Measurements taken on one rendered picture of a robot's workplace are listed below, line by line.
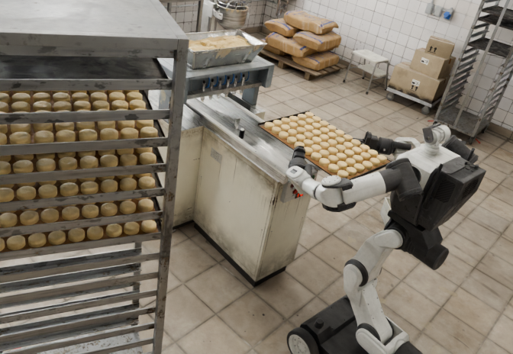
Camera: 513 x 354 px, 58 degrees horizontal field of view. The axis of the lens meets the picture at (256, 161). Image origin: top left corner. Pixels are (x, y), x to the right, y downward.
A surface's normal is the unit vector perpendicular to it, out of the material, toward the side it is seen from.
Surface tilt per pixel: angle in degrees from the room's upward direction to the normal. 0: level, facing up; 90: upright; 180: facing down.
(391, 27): 90
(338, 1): 90
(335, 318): 0
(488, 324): 0
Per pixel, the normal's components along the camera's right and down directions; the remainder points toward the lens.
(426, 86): -0.60, 0.32
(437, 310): 0.16, -0.84
